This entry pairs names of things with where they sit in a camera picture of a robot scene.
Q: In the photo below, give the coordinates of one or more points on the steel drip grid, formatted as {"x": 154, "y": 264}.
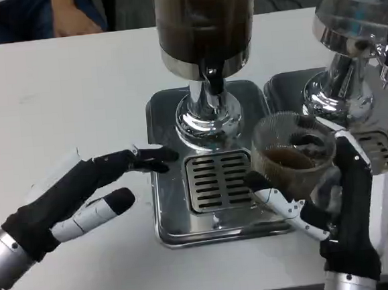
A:
{"x": 217, "y": 181}
{"x": 383, "y": 153}

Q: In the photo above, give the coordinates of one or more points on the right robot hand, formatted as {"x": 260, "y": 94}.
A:
{"x": 354, "y": 213}

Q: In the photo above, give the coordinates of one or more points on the steel drip tray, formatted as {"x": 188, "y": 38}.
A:
{"x": 284, "y": 91}
{"x": 172, "y": 207}

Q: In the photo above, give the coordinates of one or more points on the clear tank drink dispenser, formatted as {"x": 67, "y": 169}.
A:
{"x": 344, "y": 46}

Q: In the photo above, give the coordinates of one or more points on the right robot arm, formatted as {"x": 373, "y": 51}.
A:
{"x": 349, "y": 284}

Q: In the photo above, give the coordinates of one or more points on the clear ribbed glass cup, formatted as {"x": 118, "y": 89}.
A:
{"x": 283, "y": 171}

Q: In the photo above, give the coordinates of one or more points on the brown drink dispenser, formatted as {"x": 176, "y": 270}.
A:
{"x": 205, "y": 26}

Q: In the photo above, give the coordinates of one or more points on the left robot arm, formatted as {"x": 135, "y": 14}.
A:
{"x": 5, "y": 260}

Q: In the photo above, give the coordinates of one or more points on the black tap of brown dispenser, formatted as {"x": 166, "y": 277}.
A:
{"x": 213, "y": 79}

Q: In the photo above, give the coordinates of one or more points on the person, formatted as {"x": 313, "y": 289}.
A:
{"x": 9, "y": 18}

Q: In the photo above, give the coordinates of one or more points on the person's hand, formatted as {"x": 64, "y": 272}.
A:
{"x": 76, "y": 16}

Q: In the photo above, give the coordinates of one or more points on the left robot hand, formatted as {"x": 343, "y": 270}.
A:
{"x": 79, "y": 184}

